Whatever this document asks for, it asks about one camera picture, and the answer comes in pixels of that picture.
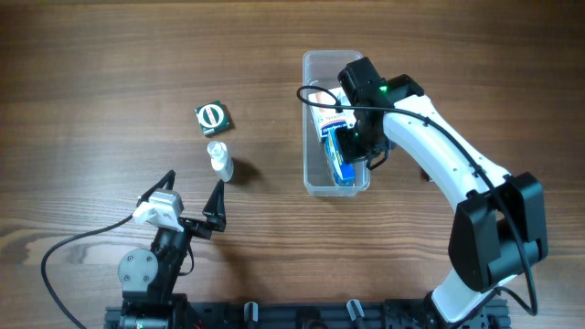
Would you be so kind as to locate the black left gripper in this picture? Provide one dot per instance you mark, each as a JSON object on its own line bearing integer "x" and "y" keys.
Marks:
{"x": 190, "y": 224}

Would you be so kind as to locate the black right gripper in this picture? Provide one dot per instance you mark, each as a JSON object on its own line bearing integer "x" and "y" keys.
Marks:
{"x": 355, "y": 149}

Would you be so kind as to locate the blue and yellow box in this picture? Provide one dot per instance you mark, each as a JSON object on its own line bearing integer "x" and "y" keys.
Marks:
{"x": 343, "y": 173}

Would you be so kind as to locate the white Hansaplast plaster box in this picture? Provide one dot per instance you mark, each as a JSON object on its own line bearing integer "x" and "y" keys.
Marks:
{"x": 327, "y": 120}

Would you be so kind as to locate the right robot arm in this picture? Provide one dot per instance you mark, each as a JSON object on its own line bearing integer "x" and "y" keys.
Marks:
{"x": 499, "y": 229}

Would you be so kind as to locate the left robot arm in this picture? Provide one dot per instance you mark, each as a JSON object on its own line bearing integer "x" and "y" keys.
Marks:
{"x": 148, "y": 276}

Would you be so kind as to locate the clear plastic container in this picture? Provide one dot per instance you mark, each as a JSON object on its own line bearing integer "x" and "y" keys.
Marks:
{"x": 320, "y": 68}

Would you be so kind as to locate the white spray bottle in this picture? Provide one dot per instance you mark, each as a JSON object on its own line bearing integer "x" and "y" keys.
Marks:
{"x": 220, "y": 160}

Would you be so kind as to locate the green square box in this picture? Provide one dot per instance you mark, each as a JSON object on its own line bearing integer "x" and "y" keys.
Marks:
{"x": 213, "y": 118}

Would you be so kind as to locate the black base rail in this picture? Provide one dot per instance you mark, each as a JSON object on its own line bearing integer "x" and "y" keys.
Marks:
{"x": 387, "y": 314}

